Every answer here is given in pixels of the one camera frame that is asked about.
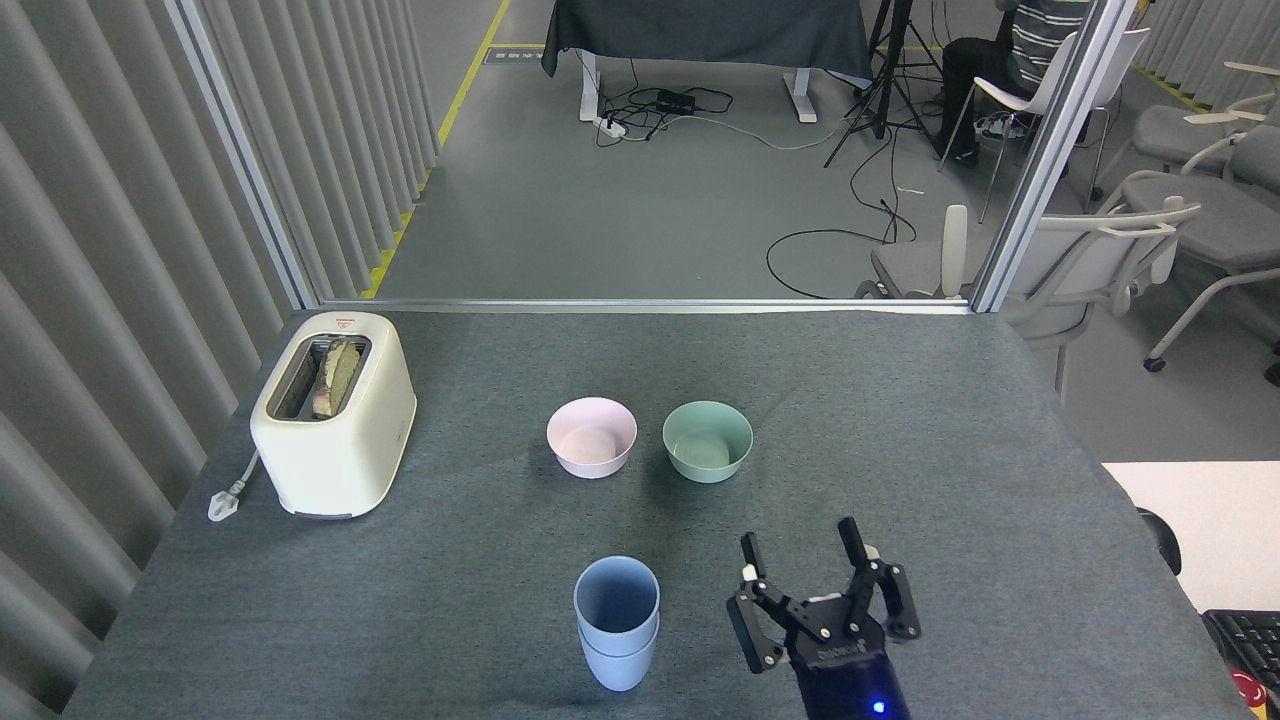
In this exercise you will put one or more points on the white power strip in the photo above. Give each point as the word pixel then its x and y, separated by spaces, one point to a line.
pixel 611 126

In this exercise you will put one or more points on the dark grey table cloth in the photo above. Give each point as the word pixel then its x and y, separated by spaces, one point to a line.
pixel 700 30

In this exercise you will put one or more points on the black power adapter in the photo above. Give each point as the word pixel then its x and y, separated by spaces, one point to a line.
pixel 675 102

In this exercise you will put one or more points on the pink bowl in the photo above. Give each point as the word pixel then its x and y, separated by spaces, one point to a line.
pixel 592 455

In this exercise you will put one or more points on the silver aluminium post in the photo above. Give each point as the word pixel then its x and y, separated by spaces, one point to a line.
pixel 1050 150
pixel 245 160

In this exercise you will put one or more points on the cream white toaster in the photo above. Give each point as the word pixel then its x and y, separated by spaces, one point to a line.
pixel 340 460

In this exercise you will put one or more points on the white plastic chair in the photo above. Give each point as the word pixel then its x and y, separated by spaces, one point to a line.
pixel 1010 98

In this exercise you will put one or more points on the toasted bread slice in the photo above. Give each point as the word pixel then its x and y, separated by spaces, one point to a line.
pixel 337 375

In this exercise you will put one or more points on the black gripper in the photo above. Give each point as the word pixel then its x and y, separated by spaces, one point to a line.
pixel 850 685

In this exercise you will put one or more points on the white table leg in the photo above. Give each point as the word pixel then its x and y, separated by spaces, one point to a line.
pixel 802 100
pixel 589 90

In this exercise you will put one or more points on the silver aluminium rail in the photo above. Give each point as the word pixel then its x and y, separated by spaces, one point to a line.
pixel 640 305

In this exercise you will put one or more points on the white desk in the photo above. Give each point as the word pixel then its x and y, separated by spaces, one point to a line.
pixel 1215 520

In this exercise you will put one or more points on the green bowl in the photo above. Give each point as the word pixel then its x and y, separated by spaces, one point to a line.
pixel 707 462

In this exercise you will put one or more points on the grey office chair white frame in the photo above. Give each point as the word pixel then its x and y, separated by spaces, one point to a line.
pixel 1175 132
pixel 1215 225
pixel 1080 260

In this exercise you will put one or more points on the black round object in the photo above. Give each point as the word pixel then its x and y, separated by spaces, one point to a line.
pixel 1162 540

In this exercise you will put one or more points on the red round object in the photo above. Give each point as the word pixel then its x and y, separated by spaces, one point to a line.
pixel 1248 695

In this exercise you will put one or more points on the grey felt table cover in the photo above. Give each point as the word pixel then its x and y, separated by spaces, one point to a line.
pixel 450 560

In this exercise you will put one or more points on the seated person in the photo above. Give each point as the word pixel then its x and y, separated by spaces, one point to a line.
pixel 1035 35

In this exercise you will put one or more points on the blue plastic cup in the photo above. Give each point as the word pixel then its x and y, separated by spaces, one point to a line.
pixel 618 665
pixel 615 600

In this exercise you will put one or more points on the black tripod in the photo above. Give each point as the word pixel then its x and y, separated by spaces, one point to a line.
pixel 880 90

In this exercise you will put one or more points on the black keyboard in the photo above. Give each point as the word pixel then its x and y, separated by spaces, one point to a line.
pixel 1250 640

